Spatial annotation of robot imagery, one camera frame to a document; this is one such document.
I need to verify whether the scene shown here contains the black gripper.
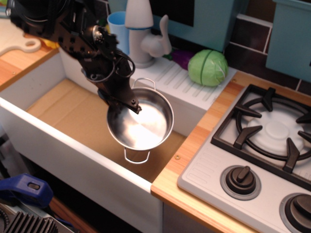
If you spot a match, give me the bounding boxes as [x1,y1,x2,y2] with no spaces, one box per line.
[81,55,143,115]

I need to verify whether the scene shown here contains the stainless steel pot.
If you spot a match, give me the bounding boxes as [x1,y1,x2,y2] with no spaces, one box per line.
[106,78,174,164]

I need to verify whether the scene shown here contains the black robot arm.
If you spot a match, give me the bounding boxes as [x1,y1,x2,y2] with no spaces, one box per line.
[6,0,141,114]

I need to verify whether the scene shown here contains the cardboard sheet in sink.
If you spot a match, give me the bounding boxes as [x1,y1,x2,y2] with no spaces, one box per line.
[27,79,186,182]

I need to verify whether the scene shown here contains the white toy sink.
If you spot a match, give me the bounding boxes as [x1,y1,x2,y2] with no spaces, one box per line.
[0,50,236,233]

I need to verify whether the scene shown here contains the grey toy faucet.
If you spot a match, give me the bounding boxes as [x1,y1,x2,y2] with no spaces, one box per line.
[125,0,172,68]

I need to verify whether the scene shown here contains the light blue plastic cup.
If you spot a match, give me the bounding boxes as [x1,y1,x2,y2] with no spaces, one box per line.
[107,11,129,55]

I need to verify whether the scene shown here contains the yellow toy bell pepper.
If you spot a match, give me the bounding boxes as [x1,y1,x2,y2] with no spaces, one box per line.
[41,39,59,49]

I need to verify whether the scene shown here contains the purple toy eggplant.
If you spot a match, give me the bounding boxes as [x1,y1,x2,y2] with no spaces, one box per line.
[163,49,195,70]

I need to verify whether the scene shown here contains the white cutting board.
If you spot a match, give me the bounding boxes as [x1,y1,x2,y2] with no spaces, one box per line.
[0,18,41,56]

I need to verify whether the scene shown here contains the teal box with black panel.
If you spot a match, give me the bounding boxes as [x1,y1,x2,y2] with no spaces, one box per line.
[107,0,250,53]

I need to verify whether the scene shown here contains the green toy cabbage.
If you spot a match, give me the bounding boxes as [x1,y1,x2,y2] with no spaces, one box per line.
[188,50,228,87]

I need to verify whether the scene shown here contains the blue clamp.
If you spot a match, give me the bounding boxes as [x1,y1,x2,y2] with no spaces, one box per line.
[0,173,53,208]

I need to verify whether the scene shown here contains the grey toy stove top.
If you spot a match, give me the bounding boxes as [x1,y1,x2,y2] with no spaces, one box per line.
[177,89,311,233]

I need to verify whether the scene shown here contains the black left stove knob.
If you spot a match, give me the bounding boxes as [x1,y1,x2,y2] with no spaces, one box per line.
[220,166,261,201]

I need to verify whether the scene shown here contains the black stove knob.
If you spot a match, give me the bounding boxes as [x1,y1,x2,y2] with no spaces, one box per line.
[279,193,311,233]
[220,166,261,201]

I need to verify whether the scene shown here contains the teal box right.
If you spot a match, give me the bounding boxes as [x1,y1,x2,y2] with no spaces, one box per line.
[266,0,311,82]

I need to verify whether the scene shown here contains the black right stove knob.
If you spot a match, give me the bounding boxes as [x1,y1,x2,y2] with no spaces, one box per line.
[279,193,311,233]

